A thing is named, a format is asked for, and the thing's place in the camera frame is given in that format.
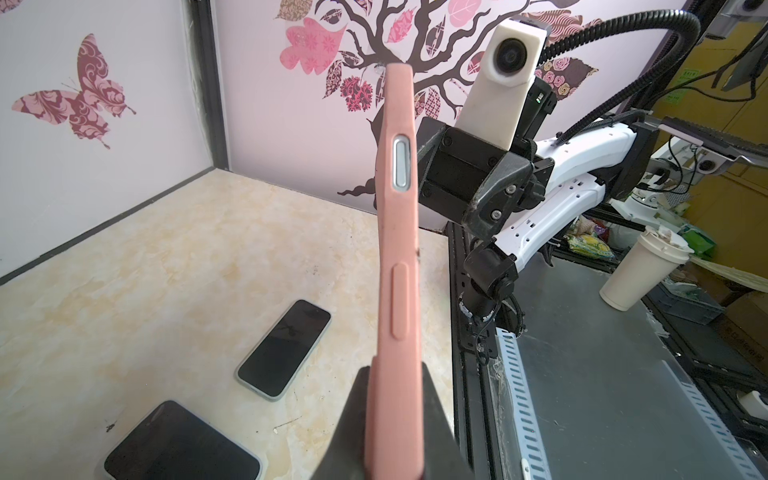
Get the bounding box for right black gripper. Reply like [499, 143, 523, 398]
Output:
[417, 118, 555, 240]

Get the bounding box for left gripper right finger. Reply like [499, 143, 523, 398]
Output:
[422, 363, 474, 480]

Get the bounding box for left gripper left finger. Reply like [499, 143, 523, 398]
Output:
[310, 367, 369, 480]

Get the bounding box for black phone lying sideways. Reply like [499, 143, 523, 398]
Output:
[102, 400, 265, 479]

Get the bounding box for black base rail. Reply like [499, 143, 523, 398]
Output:
[444, 223, 503, 479]

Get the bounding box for white paper coffee cup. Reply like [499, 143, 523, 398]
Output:
[599, 226, 694, 311]

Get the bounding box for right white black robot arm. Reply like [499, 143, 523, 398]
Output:
[417, 109, 659, 329]

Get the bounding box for white slotted cable duct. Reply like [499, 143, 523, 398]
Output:
[496, 328, 552, 479]

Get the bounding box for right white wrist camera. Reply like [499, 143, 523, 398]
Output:
[455, 20, 548, 150]

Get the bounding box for black corrugated cable hose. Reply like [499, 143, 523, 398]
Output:
[536, 8, 702, 145]

